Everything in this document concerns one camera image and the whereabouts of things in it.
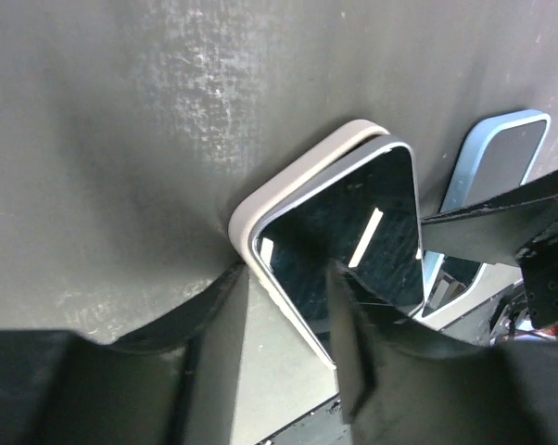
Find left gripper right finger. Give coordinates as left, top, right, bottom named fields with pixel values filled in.
left=326, top=263, right=558, bottom=444

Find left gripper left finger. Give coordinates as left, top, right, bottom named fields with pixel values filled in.
left=0, top=263, right=248, bottom=444

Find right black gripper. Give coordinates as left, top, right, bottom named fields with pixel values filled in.
left=421, top=170, right=558, bottom=329

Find light blue phone case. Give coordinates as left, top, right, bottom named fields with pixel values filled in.
left=420, top=109, right=552, bottom=321

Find silver edged black phone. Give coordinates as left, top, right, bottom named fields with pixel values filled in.
left=250, top=134, right=424, bottom=353

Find cream white phone case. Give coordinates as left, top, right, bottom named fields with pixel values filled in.
left=228, top=119, right=389, bottom=370

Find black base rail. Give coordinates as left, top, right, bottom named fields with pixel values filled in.
left=260, top=395, right=352, bottom=445

